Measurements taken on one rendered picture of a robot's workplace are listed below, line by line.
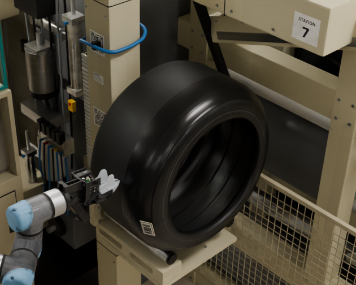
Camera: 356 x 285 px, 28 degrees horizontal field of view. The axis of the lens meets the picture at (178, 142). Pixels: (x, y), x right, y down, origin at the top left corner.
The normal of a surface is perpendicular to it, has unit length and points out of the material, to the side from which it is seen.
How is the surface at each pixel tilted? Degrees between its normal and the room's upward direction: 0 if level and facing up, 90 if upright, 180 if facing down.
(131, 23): 90
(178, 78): 5
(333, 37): 90
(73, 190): 89
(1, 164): 90
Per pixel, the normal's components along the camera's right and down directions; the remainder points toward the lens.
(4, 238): 0.69, 0.42
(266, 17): -0.72, 0.37
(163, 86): -0.18, -0.69
